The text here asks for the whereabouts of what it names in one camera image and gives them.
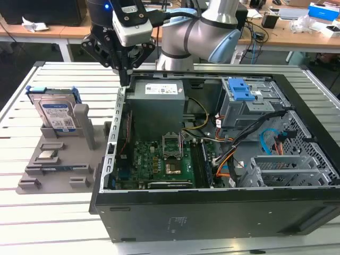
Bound crumpled white tissue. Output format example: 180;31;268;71
21;16;50;33

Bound black open PC case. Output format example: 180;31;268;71
89;69;340;244

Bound metal socket cover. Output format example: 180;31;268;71
161;133;183;160

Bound hard disk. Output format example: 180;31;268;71
25;86;82;131

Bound red wire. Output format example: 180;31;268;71
118;110;133;158

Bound blue cardboard box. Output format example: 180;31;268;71
307;2;340;24

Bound grey metal drive cage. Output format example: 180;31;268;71
216;77;292;131

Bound yellow wires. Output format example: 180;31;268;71
182;97;210;131

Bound grey power supply unit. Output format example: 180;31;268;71
126;79;186;135

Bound white flat box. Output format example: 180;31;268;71
318;25;340;38

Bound RAM stick in slot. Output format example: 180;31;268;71
200;141;215;187

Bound black wire bundle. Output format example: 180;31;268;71
212;110;293;166

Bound orange wire with black plug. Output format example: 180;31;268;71
274;131;297;157

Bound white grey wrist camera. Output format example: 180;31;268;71
112;10;154;47

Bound grey parts rack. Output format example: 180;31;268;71
15;103;114;195

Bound green motherboard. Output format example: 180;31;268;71
114;139;216;190

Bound white power strip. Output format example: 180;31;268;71
230;49;248;65

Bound black camera cable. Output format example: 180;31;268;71
150;7;204;27

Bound silver CPU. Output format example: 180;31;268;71
39;150;58;160

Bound CPU socket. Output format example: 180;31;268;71
164;158;182;176

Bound wooden desk with clutter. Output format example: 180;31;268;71
235;6;340;64

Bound black graphics card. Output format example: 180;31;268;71
147;180;194;190

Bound crumpled clear plastic bag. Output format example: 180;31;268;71
288;14;324;35

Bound wooden desk white legs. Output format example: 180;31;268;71
0;5;163;63

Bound small black box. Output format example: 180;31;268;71
261;13;280;29

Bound blue wire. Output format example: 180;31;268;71
259;128;277;158

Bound large black box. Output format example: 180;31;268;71
0;0;88;27

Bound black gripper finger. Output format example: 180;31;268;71
81;34;128;86
127;41;156;75

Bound orange flat wire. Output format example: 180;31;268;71
215;156;235;179

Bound blue plastic drive latch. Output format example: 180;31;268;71
227;77;258;102

